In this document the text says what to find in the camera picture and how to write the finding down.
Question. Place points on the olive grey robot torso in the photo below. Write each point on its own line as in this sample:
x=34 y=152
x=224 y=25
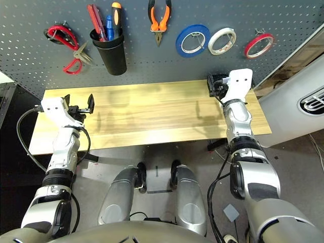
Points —
x=114 y=233

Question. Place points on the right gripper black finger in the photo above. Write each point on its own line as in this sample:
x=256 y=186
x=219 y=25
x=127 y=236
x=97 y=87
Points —
x=210 y=83

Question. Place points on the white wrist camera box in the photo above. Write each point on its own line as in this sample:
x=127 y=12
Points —
x=239 y=83
x=54 y=107

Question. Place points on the white appliance with vent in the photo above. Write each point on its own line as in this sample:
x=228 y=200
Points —
x=283 y=114

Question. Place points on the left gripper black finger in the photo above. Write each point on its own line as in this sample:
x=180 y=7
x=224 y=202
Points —
x=67 y=99
x=90 y=103

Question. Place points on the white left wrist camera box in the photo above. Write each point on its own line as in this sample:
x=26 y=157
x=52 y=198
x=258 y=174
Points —
x=54 y=107

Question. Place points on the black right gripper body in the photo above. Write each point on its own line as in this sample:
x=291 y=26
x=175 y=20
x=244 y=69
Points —
x=219 y=88

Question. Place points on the metal peg hook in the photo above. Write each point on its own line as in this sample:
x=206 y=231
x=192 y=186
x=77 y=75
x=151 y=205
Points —
x=260 y=31

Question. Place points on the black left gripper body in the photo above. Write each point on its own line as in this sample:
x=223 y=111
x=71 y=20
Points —
x=76 y=112

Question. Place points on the grey foot pedal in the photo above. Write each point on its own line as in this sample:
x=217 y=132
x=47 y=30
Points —
x=231 y=212

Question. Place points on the white and black sneaker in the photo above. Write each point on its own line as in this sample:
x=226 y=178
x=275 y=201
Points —
x=230 y=239

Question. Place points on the black table frame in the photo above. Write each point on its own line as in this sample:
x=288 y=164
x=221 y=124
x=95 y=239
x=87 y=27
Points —
x=91 y=157

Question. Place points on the grey base plate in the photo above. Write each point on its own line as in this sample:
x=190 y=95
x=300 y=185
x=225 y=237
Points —
x=159 y=164

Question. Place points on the blue tape roll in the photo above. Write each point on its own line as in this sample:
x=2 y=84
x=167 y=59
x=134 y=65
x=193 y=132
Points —
x=179 y=45

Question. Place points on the red tape roll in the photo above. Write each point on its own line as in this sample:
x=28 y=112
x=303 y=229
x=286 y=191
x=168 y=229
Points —
x=250 y=41

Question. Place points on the black power box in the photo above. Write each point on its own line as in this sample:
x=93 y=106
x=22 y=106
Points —
x=159 y=220

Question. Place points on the white tape roll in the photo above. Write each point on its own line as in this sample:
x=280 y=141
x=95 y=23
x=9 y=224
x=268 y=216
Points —
x=212 y=46

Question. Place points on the orange and black screwdriver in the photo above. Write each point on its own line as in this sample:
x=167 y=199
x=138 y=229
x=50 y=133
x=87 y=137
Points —
x=117 y=22

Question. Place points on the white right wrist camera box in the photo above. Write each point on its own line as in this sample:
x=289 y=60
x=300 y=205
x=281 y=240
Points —
x=239 y=83

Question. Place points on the black plastic cup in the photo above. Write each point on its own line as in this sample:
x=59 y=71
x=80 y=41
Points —
x=114 y=60

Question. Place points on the silver right robot leg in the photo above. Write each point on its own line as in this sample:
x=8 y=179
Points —
x=188 y=200

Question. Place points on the black flight case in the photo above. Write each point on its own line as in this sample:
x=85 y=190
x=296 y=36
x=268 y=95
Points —
x=6 y=101

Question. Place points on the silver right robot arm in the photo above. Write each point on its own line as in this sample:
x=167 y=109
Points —
x=238 y=119

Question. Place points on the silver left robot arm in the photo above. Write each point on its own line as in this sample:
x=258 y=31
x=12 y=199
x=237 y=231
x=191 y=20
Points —
x=65 y=149

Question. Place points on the grey perforated pegboard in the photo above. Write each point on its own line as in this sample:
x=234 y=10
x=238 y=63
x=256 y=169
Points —
x=152 y=65

